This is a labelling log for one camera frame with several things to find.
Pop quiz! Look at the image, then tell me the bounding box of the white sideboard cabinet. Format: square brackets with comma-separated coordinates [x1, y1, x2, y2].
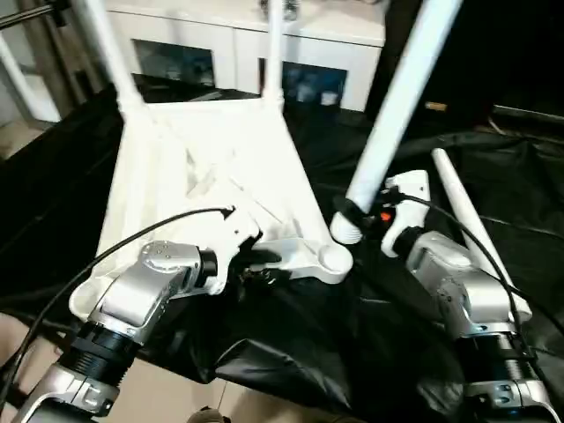
[105, 0, 389, 114]

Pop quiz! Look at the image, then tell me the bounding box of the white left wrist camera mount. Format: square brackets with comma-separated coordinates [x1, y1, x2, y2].
[200, 206, 262, 296]

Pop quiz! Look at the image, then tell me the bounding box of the grey metal tripod stand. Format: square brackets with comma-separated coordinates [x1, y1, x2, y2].
[0, 0, 100, 107]

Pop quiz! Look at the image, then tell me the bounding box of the black plastic mat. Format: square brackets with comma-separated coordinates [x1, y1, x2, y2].
[0, 72, 564, 423]

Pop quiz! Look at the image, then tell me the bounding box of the white slanted pipe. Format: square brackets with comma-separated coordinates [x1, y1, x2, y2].
[0, 34, 62, 124]

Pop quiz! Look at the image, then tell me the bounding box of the white plastic table leg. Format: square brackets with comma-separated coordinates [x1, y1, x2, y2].
[330, 0, 464, 246]
[72, 0, 145, 110]
[263, 0, 287, 109]
[431, 148, 533, 319]

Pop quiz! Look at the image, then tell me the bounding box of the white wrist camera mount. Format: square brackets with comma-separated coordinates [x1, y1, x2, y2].
[200, 206, 262, 296]
[381, 169, 432, 257]

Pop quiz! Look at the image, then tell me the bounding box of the white plastic table top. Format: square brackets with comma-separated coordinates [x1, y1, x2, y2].
[69, 95, 355, 330]

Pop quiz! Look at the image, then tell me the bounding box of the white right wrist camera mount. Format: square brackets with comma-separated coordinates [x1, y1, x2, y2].
[381, 169, 432, 257]

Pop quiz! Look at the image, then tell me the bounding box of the dark bag of small parts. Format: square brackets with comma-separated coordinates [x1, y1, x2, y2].
[259, 0, 301, 22]

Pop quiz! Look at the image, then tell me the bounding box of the black speaker cabinet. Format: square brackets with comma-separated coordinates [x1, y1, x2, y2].
[374, 0, 499, 122]

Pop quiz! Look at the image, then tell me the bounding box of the dark brown rounded object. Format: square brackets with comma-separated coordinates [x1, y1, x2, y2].
[188, 407, 233, 423]

